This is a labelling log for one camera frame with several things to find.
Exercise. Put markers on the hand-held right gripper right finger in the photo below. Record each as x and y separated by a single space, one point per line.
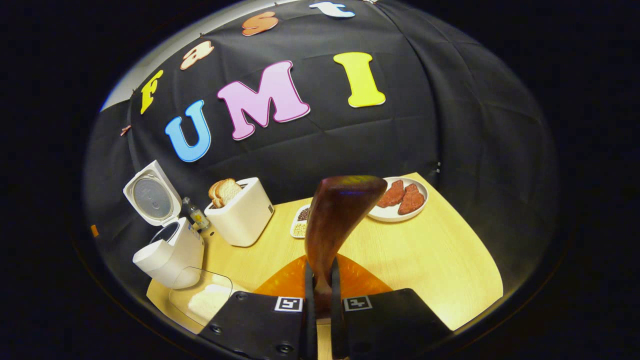
336 300

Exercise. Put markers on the toasted bread slice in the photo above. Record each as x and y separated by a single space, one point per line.
230 191
214 195

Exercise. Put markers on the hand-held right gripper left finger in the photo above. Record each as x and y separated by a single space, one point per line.
309 320

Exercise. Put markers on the white round plate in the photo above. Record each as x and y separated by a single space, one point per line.
385 214

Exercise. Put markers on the white divided grain dish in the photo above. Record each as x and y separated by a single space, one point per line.
299 227

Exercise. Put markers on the white rice pile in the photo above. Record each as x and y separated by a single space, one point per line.
210 302

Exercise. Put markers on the clear glass bottle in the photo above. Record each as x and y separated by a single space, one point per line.
197 216

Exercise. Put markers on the brown wooden spoon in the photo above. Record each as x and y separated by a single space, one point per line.
340 210

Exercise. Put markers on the pink cloth clip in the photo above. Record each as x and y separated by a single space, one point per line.
125 130

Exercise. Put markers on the red meat slice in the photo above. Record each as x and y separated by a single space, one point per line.
391 194
411 199

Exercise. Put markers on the white toaster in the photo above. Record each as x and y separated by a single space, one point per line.
245 220

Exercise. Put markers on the clear rice container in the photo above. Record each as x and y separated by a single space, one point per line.
182 295

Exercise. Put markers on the white rice cooker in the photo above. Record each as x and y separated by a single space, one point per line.
170 260

